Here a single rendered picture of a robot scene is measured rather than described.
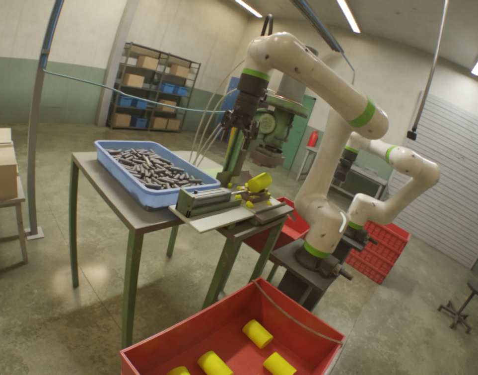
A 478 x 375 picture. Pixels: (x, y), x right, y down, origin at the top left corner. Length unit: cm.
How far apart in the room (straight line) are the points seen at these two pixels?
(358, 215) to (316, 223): 54
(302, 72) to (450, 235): 626
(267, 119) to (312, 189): 36
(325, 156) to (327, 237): 32
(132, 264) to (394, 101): 631
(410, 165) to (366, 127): 43
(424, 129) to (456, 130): 81
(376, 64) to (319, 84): 616
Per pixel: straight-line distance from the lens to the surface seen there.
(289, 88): 112
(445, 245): 678
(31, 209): 228
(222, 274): 109
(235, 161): 126
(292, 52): 68
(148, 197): 94
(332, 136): 104
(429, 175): 133
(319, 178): 106
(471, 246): 693
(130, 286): 105
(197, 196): 90
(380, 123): 91
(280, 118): 113
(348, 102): 81
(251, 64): 80
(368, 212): 150
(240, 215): 103
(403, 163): 125
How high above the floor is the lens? 143
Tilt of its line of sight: 19 degrees down
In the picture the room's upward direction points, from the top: 19 degrees clockwise
